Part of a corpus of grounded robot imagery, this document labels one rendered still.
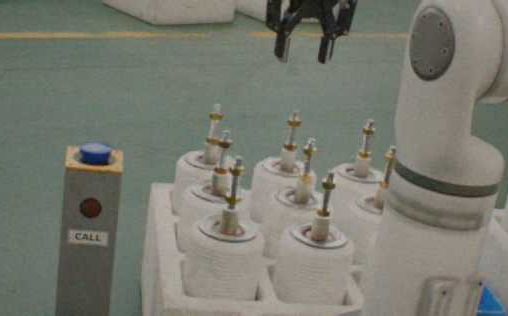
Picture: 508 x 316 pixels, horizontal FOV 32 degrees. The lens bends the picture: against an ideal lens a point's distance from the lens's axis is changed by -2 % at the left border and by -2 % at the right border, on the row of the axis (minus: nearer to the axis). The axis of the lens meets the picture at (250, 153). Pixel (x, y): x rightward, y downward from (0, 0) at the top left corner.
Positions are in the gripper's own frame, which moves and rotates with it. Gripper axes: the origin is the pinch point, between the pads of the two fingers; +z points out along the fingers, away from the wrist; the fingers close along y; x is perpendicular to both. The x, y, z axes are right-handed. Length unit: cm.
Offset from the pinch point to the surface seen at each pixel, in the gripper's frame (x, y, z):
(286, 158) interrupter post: 1.4, 0.6, 16.0
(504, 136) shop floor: -80, -118, 43
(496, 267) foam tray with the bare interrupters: 16.5, -32.3, 29.0
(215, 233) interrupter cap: 21.5, 20.0, 17.5
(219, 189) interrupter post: 9.7, 14.7, 17.0
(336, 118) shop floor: -95, -68, 43
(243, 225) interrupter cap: 19.6, 15.3, 17.6
